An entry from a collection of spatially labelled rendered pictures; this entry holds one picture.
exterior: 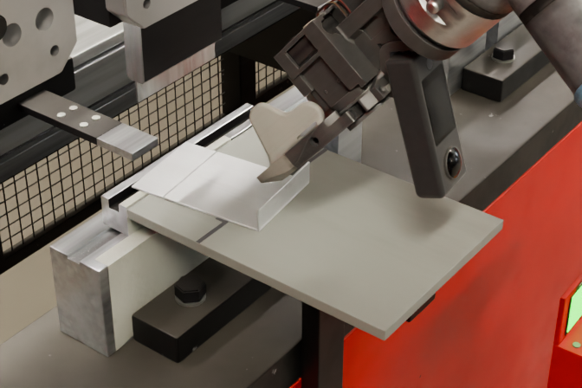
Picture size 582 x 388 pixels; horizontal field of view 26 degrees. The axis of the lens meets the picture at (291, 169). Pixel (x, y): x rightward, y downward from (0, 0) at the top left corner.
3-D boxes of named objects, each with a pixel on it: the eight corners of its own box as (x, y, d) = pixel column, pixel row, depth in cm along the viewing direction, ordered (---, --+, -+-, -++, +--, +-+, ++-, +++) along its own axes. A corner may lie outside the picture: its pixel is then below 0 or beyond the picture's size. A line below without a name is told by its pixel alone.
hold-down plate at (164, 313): (177, 365, 109) (176, 339, 107) (132, 340, 112) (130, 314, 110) (372, 207, 129) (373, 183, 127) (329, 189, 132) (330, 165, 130)
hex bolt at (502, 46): (507, 65, 148) (508, 53, 147) (487, 59, 150) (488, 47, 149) (519, 56, 150) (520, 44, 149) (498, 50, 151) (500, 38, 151)
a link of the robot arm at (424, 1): (527, -4, 90) (480, 39, 84) (484, 30, 93) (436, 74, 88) (459, -84, 90) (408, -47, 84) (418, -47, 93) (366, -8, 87)
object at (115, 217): (128, 236, 109) (126, 207, 107) (103, 223, 110) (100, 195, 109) (270, 139, 122) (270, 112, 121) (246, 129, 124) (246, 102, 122)
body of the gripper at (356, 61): (316, 26, 101) (410, -62, 93) (385, 107, 102) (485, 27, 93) (266, 63, 96) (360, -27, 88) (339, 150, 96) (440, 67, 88)
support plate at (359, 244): (384, 341, 94) (384, 331, 94) (126, 218, 107) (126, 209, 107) (502, 229, 106) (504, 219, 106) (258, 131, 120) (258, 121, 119)
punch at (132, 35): (146, 106, 106) (139, 3, 100) (128, 99, 107) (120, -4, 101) (223, 61, 112) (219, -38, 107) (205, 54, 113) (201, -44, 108)
